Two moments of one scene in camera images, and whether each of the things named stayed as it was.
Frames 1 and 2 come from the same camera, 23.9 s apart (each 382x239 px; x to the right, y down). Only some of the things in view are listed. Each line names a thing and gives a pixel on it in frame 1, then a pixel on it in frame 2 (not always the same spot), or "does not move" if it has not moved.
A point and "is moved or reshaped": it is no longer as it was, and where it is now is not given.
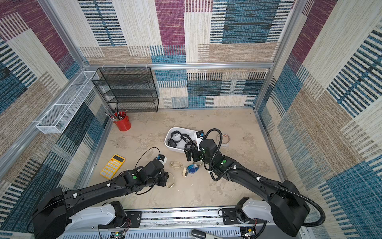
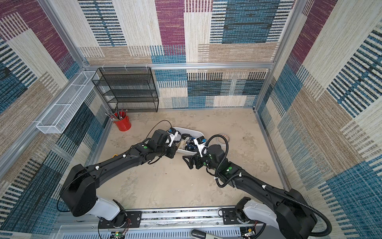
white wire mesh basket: [67, 102] does not move
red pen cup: [124, 124] does not move
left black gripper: [165, 176] to [173, 150]
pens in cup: [116, 116] does not move
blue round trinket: [192, 169] is moved or reshaped
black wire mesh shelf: [131, 88] does not move
